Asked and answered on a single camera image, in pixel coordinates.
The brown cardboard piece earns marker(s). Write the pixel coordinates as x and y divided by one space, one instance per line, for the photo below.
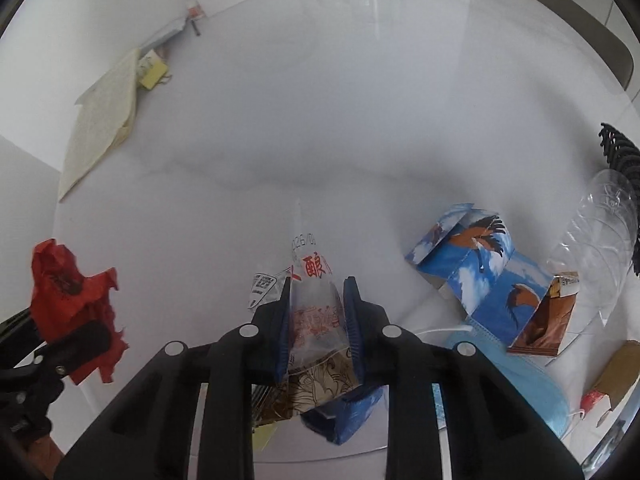
617 375

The cream paper napkin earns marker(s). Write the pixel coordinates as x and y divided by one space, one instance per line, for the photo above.
100 120

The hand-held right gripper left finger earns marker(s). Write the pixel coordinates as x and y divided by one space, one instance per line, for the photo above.
282 332

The black plastic comb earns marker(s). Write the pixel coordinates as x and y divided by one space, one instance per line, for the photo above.
622 155

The clear red-printed snack wrapper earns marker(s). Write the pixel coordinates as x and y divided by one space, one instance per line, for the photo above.
312 310

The grey dining chair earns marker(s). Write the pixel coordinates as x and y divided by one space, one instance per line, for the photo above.
570 15

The blue bird-print folded carton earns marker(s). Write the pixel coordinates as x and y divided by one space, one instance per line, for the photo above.
480 280

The red paper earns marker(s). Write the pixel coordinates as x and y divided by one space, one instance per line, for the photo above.
60 285

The blue snack wrapper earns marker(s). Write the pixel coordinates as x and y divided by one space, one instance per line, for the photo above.
350 412

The blue face mask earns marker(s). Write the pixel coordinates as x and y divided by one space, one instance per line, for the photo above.
520 390

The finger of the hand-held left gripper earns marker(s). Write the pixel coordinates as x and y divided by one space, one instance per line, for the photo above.
17 325
82 342

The white folded envelope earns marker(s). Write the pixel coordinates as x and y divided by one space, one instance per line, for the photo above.
167 32

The clear plastic bottle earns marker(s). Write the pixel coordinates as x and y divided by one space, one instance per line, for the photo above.
595 240

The small white label wrapper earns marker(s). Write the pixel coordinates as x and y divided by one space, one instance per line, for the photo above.
262 290

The yellow sticky note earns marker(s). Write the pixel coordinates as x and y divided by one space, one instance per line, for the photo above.
264 437

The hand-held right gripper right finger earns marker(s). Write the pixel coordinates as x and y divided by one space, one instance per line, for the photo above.
352 332

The brown printed wrapper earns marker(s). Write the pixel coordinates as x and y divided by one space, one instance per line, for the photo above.
310 385

